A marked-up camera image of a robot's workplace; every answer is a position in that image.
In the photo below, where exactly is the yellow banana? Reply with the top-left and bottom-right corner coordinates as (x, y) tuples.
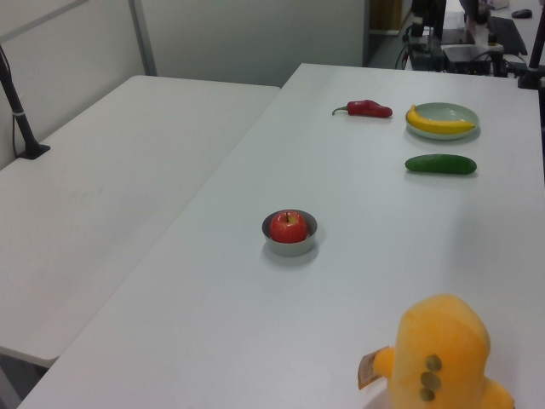
(405, 104), (477, 135)

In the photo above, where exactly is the pale green plastic plate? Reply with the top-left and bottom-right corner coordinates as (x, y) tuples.
(404, 101), (482, 141)

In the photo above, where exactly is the red apple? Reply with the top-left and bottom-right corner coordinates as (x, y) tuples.
(269, 211), (308, 245)

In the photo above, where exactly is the grey metal bowl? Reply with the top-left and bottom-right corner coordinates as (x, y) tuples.
(261, 209), (319, 257)

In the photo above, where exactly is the red chili pepper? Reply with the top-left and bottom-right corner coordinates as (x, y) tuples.
(331, 100), (394, 119)

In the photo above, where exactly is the green cucumber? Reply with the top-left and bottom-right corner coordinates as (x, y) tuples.
(404, 153), (478, 176)

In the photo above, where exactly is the yellow paper toy tag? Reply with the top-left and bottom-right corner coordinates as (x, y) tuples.
(357, 348), (391, 390)

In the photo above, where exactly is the orange plush duck toy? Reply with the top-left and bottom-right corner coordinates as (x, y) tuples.
(372, 293), (515, 409)

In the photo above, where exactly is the dark background equipment stand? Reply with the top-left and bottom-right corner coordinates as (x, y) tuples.
(404, 0), (447, 69)

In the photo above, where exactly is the black electronics box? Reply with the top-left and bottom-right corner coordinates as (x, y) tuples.
(441, 43), (491, 74)

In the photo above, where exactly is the black clamped pole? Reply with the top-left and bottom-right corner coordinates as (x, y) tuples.
(517, 0), (545, 90)

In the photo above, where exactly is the black camera pole with base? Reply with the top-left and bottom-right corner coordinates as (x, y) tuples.
(0, 44), (51, 160)

